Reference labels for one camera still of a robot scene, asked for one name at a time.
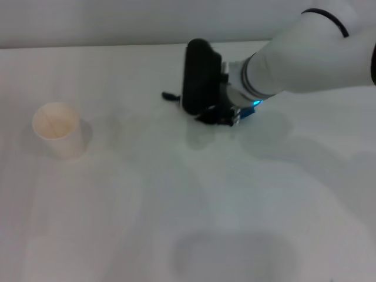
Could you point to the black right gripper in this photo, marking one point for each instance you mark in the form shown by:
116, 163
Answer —
218, 116

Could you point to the blue rag with black trim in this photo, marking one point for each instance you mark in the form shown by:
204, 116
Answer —
245, 113

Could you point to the white paper cup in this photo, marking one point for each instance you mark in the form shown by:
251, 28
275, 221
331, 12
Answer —
58, 132

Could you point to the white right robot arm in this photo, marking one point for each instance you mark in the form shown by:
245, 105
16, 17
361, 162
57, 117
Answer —
308, 61

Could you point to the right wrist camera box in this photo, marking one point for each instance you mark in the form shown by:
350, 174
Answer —
201, 76

